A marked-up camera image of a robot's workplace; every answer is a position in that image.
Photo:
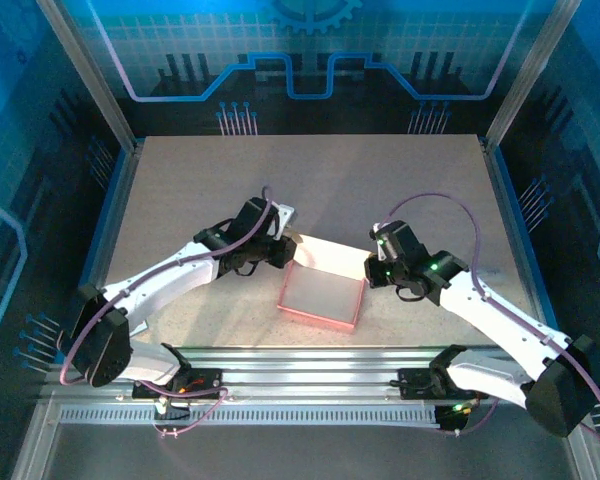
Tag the pink paper box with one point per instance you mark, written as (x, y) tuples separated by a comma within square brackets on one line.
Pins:
[(325, 295)]

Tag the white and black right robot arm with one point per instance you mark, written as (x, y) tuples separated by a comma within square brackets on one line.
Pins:
[(500, 320)]

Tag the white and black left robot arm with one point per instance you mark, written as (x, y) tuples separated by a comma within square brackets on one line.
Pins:
[(170, 280)]

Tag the small red white sticker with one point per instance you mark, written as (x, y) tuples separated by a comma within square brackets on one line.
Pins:
[(141, 327)]

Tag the control board with lights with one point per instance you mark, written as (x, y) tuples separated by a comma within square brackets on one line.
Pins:
[(450, 417)]

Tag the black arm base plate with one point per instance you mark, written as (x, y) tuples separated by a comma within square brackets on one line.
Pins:
[(210, 375), (410, 385)]

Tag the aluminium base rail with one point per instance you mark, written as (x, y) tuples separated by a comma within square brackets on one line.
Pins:
[(305, 367)]

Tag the aluminium side rail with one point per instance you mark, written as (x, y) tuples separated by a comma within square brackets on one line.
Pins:
[(505, 200), (125, 180)]

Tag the aluminium frame post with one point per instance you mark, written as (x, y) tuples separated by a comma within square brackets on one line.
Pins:
[(530, 75), (87, 75)]

